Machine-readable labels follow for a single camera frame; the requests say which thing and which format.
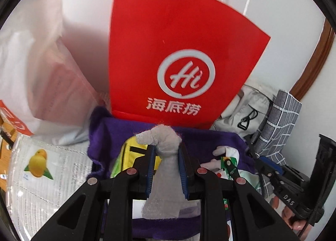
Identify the white glove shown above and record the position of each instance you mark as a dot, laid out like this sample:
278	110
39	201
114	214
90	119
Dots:
223	150

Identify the grey checked cloth bag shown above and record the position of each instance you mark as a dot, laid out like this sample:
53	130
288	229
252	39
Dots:
283	115

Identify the grey soft cloth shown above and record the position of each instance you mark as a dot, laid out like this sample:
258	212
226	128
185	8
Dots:
164	175

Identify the brown wooden door frame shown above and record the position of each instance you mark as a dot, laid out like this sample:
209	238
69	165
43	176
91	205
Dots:
315	67

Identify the red paper bag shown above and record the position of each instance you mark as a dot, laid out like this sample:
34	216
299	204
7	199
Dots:
170	46

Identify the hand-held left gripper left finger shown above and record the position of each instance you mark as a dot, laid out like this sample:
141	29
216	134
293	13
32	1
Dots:
150	175

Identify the wooden nightstand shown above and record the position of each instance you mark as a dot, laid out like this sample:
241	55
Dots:
3	180

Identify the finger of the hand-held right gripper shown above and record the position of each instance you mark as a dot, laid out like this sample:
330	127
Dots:
267	170
229	164

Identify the green sachet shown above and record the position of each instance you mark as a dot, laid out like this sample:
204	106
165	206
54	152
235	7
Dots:
234	161

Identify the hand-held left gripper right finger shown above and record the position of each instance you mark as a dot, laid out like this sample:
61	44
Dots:
183	175

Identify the white plastic shopping bag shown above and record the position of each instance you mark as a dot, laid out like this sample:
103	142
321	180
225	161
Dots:
39	86

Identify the purple fabric bag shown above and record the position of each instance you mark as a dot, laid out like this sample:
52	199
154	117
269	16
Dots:
118	130

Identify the person's right hand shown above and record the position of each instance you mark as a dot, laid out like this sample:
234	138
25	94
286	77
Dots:
291	216

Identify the light green cloth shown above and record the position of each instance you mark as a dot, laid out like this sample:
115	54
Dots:
248	178

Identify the yellow zip pouch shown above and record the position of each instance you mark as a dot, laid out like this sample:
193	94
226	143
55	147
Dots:
134	143

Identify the fruit printed tablecloth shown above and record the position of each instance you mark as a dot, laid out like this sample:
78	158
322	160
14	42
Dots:
52	204

